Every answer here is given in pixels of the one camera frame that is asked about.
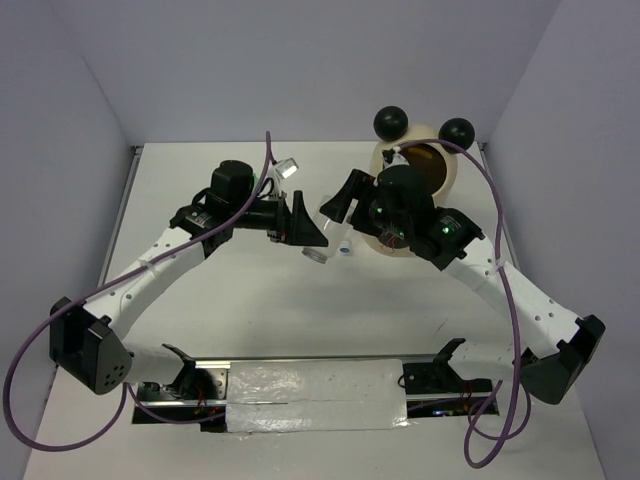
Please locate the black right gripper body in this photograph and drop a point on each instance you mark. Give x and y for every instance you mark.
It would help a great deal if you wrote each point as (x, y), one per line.
(370, 213)

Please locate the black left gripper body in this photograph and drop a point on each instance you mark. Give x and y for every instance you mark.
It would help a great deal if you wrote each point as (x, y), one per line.
(267, 216)

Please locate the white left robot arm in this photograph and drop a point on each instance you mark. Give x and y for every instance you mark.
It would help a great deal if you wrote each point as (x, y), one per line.
(88, 340)

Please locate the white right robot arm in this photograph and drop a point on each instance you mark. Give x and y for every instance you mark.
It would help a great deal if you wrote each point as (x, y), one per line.
(557, 344)

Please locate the cream bin with black ears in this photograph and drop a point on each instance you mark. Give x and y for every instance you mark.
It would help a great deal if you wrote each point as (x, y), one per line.
(436, 164)

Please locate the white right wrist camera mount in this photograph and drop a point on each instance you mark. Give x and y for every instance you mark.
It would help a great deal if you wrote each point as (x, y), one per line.
(393, 158)

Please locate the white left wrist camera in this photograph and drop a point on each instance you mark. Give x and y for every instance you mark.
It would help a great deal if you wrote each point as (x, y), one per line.
(278, 173)

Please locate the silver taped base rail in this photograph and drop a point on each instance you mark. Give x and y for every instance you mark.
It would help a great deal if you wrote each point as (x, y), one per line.
(313, 394)

